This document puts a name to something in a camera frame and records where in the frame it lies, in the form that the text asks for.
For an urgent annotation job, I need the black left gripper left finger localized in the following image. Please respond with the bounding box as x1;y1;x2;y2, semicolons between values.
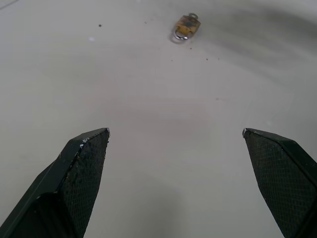
0;127;111;238

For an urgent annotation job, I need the small brass padlock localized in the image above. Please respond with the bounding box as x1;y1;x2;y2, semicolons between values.
172;15;201;43

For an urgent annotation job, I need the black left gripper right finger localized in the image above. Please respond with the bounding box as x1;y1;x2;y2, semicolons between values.
242;127;317;238

